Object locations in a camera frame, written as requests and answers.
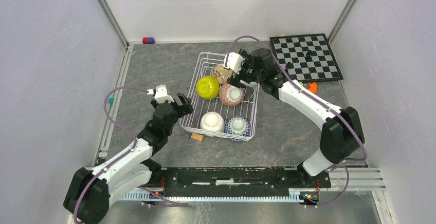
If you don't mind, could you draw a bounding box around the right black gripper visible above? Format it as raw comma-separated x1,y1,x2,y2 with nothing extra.
227,49,264,90

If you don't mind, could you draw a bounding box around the red floral pattern bowl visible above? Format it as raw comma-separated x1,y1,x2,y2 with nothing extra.
219,83,244,107

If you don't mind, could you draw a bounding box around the yellow-green bowl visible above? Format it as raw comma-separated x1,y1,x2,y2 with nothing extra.
196,76,220,100

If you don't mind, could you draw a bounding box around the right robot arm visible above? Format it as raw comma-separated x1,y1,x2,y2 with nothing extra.
224,48,367,187

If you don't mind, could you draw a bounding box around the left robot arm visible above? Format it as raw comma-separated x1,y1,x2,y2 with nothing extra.
63,93,193,223

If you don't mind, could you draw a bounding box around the plain white bowl in rack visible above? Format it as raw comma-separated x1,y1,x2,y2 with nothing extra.
200,111,225,132

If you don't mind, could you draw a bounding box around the beige bowl with leaf motif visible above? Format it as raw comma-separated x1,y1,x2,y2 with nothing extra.
212,63,233,85

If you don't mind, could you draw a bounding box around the small wooden block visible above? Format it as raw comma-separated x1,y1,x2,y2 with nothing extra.
191,133,204,142

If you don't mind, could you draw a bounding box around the blue patterned bowl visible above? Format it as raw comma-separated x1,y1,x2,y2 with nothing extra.
224,116,251,142

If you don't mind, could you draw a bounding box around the black chess piece lower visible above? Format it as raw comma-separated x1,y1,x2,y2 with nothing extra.
285,62,293,69

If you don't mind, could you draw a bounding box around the black chess piece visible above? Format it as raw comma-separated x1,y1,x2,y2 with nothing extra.
305,50,313,58
285,62,293,69

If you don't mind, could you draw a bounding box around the teal small clip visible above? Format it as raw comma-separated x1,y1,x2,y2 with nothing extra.
108,97,115,105

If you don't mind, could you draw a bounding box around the black chess piece upper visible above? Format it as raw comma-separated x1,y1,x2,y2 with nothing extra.
305,50,313,58

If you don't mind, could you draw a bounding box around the orange curved toy piece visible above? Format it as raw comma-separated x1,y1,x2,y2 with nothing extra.
304,82,318,94

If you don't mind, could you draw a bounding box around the red and purple block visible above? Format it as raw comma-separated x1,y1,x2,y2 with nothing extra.
142,37,155,44

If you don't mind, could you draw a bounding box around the black and white chessboard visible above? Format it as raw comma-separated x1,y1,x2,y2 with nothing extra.
269,33,343,83

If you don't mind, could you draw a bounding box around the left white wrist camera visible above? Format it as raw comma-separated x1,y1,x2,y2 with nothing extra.
146,85,174,104

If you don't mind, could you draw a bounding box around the white wire dish rack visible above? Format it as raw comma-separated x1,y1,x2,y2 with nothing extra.
179,52,260,142

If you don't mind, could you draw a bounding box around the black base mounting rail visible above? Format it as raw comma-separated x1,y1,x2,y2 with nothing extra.
145,166,332,197

